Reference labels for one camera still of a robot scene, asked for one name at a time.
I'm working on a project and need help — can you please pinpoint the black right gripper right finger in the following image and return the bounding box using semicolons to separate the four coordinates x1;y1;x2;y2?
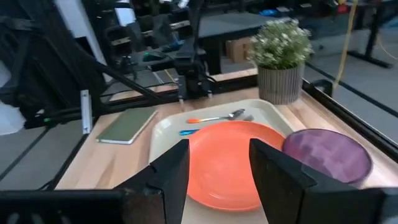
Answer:
249;138;317;224

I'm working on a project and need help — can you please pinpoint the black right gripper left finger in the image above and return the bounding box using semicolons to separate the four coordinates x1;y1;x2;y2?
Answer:
124;139;191;224

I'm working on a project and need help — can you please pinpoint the blue-handled metal fork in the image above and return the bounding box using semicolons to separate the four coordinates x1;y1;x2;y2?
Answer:
178;114;255;136

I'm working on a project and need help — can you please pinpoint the orange-handled metal spoon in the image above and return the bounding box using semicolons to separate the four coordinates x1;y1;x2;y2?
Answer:
186;108;246;124

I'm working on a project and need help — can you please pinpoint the orange plate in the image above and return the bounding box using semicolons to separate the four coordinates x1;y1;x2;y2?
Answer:
186;120;287;212

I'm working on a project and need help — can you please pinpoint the purple plastic cup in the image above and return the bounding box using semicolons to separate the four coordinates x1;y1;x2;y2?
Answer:
282;128;373;189

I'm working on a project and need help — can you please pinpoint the beige plastic tray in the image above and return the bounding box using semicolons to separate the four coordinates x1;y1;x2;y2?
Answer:
148;98;295;224

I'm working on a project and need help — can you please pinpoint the cardboard box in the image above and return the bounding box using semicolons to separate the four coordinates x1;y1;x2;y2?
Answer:
225;37;253;63

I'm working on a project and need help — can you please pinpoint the grey desk panel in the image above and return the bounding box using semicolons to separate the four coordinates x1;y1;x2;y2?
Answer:
197;11;293;41

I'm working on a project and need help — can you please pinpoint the potted plant in ribbed pot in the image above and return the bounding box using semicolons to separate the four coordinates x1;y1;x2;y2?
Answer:
247;17;314;106

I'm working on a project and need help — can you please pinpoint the black background table leg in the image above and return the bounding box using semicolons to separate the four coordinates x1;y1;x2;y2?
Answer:
348;0;394;69

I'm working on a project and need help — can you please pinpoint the silver metal bracket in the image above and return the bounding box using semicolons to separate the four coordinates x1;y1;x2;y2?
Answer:
80;89;93;135

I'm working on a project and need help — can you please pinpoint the yellow floor cable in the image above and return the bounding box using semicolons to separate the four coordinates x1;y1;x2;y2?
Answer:
331;0;359;91

